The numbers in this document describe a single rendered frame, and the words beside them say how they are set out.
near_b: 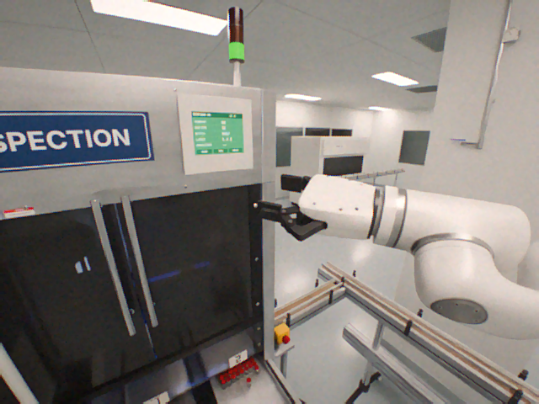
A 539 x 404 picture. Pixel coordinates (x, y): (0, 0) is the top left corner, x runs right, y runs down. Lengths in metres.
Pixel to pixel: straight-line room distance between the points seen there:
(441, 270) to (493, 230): 0.09
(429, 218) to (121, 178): 0.62
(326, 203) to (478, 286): 0.17
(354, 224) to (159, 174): 0.51
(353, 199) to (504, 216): 0.16
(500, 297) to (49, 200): 0.76
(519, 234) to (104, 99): 0.74
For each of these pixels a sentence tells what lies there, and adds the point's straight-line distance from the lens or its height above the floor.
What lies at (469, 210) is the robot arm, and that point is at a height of 1.88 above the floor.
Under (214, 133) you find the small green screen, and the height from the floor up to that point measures 1.97.
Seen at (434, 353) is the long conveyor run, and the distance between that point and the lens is 1.56.
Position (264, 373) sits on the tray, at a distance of 1.27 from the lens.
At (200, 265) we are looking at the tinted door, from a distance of 0.77.
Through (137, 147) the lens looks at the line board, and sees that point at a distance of 0.62.
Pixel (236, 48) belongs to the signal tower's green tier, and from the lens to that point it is 0.82.
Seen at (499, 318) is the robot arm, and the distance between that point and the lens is 0.30.
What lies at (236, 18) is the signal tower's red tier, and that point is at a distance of 0.85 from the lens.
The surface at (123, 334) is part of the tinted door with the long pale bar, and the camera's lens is 0.87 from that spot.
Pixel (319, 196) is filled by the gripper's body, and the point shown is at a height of 1.88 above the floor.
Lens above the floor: 1.96
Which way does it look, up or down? 18 degrees down
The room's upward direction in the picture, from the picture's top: straight up
